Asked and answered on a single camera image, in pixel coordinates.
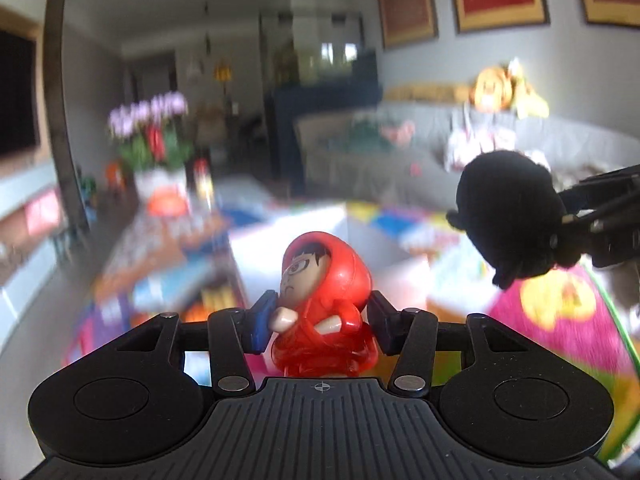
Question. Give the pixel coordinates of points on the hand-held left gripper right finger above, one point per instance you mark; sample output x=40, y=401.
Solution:
x=381, y=327

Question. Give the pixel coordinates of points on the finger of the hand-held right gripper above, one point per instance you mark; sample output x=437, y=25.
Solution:
x=617, y=242
x=610, y=187

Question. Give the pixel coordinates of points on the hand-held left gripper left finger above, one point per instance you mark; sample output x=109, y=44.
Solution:
x=261, y=327

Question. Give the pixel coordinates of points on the red hooded toy figure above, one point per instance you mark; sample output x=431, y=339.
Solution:
x=340, y=280

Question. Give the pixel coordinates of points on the black plush toy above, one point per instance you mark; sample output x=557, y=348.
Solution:
x=505, y=210

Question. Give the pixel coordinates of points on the colourful play mat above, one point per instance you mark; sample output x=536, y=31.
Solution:
x=560, y=340

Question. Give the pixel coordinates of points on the white pink clothes pile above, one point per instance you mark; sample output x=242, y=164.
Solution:
x=475, y=140

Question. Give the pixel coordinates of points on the yellow plush toy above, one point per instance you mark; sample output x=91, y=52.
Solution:
x=500, y=87

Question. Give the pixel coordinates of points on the red lid snack jar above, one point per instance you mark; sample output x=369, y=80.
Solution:
x=204, y=185

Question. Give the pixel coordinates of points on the orange bowl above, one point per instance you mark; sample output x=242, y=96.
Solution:
x=167, y=204

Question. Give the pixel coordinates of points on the grey sofa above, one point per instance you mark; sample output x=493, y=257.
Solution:
x=350, y=170

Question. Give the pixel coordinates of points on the white flower pot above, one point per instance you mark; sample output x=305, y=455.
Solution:
x=159, y=182

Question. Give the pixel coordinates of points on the green blanket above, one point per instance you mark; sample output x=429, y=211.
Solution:
x=370, y=135

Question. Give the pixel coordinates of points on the pink garment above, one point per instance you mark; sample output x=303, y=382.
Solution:
x=400, y=132

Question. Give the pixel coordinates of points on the yellow cushion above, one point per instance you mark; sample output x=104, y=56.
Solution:
x=425, y=93

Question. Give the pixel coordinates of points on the dark fish tank cabinet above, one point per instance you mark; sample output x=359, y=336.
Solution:
x=325, y=125

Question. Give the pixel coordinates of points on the pink orchid plant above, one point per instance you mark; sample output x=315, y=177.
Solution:
x=150, y=125

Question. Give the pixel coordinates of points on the white wooden tv cabinet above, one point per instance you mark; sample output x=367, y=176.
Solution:
x=30, y=260

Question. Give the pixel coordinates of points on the pink paper bag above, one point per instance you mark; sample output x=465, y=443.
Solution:
x=45, y=215

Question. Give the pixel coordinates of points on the yellow hanging lantern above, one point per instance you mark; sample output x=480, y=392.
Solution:
x=223, y=71

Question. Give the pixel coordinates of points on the dark wooden shelf column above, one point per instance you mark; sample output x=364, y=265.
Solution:
x=62, y=110

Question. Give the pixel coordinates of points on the black television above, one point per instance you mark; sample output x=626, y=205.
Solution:
x=17, y=95

